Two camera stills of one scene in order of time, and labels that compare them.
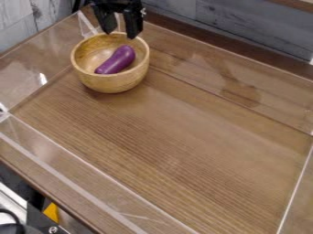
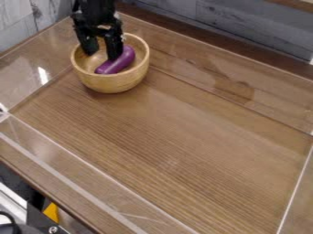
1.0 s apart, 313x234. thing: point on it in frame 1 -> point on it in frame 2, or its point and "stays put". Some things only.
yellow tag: x=52 y=212 stays put
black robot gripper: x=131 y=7 -> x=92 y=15
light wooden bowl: x=94 y=50 stays put
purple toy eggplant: x=118 y=62 stays put
